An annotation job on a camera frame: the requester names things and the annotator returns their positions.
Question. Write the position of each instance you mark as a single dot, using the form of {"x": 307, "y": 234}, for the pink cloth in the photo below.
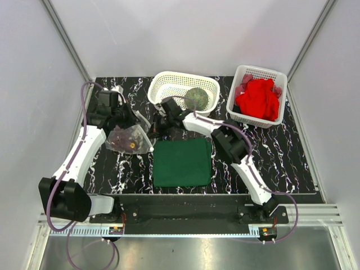
{"x": 248, "y": 78}

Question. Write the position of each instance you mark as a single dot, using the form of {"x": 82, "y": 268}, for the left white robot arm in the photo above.
{"x": 63, "y": 195}

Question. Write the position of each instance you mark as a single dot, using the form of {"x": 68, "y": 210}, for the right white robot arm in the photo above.
{"x": 230, "y": 143}

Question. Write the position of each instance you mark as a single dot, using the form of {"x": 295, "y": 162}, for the white oval perforated basket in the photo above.
{"x": 171, "y": 83}

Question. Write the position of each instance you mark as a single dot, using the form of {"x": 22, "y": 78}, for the clear zip top bag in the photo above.
{"x": 133, "y": 140}

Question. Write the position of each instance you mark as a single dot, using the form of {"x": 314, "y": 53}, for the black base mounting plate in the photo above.
{"x": 190, "y": 215}

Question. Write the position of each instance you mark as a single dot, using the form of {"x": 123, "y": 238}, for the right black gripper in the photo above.
{"x": 157, "y": 131}

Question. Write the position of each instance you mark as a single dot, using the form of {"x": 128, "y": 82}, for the green fake melon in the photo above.
{"x": 196, "y": 98}

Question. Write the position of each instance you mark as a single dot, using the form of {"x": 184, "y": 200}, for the white rectangular perforated basket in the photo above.
{"x": 280, "y": 80}

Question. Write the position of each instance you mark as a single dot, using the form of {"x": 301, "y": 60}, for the red cloth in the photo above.
{"x": 258, "y": 101}

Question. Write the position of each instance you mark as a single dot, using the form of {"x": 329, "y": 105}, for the red fake grape bunch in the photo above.
{"x": 120, "y": 140}

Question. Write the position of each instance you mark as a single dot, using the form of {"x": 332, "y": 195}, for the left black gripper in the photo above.
{"x": 133, "y": 119}

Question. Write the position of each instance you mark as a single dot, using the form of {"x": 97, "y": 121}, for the folded green cloth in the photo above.
{"x": 182, "y": 163}

